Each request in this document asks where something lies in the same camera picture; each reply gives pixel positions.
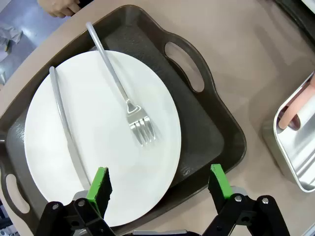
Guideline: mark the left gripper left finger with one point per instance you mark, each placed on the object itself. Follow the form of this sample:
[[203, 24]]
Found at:
[[99, 194]]

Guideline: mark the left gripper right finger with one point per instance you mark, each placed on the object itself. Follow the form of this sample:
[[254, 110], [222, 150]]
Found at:
[[219, 189]]

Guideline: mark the white round plate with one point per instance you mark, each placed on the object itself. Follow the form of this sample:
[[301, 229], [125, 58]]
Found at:
[[98, 123]]

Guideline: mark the person's right hand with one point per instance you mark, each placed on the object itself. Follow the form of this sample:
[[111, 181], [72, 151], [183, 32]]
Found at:
[[61, 7]]

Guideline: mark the silver fork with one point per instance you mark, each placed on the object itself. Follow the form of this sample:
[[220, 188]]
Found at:
[[137, 121]]

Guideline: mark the rectangular steel container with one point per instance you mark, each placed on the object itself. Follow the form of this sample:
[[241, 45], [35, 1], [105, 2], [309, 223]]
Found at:
[[295, 152]]

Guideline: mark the silver table knife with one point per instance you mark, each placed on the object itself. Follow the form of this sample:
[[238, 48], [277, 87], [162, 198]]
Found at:
[[59, 105]]

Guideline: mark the pink lint roller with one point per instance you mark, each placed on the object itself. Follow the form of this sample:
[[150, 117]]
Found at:
[[295, 108]]

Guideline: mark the crumpled grey plastic sheet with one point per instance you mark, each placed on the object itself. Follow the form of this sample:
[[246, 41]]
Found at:
[[9, 34]]

